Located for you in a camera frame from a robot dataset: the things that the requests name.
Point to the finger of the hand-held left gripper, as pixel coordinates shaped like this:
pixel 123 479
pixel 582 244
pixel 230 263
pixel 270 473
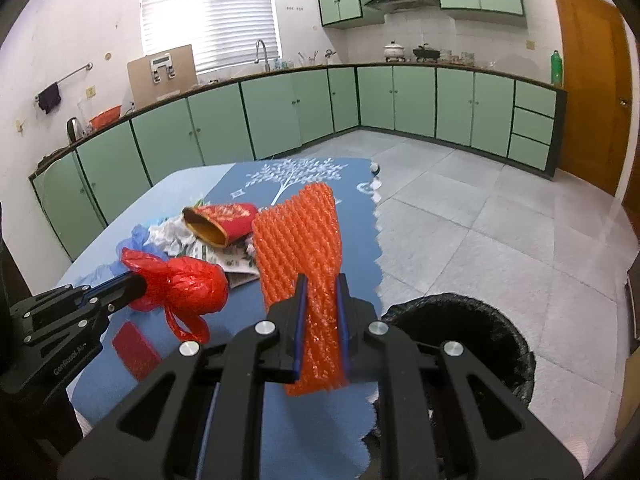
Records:
pixel 75 325
pixel 115 285

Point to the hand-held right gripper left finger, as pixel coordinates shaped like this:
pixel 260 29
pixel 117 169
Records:
pixel 300 320

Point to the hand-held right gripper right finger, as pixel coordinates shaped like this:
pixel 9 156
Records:
pixel 341 320

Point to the blue plastic bag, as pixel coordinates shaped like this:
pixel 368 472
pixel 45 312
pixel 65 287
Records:
pixel 137 236

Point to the red card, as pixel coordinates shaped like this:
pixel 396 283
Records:
pixel 135 350

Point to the white printed paper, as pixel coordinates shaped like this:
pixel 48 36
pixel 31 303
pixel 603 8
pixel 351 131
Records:
pixel 170 237

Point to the red plastic bag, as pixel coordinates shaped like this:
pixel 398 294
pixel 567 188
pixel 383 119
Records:
pixel 190 285

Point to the white green printed wrapper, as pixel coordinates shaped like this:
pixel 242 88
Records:
pixel 237 265

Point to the orange foam fruit net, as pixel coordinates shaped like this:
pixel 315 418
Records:
pixel 300 235

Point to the black trash bin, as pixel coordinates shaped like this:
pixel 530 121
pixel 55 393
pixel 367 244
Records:
pixel 450 320

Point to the red gold paper cup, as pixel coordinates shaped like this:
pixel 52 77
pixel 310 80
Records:
pixel 227 217

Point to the blue tree print tablecloth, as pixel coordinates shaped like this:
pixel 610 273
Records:
pixel 245 305

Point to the metal kettle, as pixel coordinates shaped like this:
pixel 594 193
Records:
pixel 74 130

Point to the orange basin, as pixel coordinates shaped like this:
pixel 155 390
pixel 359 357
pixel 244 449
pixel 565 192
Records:
pixel 106 115

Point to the green lower kitchen cabinets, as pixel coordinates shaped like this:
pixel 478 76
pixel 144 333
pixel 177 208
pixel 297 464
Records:
pixel 220 120

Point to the dark towel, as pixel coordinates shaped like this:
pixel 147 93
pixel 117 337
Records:
pixel 50 97

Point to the brown cardboard box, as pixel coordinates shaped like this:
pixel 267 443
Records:
pixel 160 85

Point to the metal towel bar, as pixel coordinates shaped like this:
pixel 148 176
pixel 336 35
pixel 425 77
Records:
pixel 65 77

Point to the metal faucet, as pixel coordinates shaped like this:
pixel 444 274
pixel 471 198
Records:
pixel 260 52

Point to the white pot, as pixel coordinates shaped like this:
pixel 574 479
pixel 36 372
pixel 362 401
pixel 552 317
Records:
pixel 394 51

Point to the black wok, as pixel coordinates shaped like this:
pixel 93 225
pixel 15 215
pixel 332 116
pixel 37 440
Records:
pixel 426 51

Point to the small glass jar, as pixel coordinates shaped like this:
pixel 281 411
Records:
pixel 448 55
pixel 467 56

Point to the white window blind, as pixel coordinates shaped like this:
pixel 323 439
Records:
pixel 210 10

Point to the black glass cabinet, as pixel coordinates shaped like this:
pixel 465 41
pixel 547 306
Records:
pixel 634 305

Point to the large tan cardboard box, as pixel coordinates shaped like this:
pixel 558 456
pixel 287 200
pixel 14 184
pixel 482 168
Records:
pixel 628 405

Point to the green bottle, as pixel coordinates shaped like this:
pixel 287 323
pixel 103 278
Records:
pixel 556 67

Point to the wooden door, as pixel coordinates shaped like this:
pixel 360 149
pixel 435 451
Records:
pixel 590 85

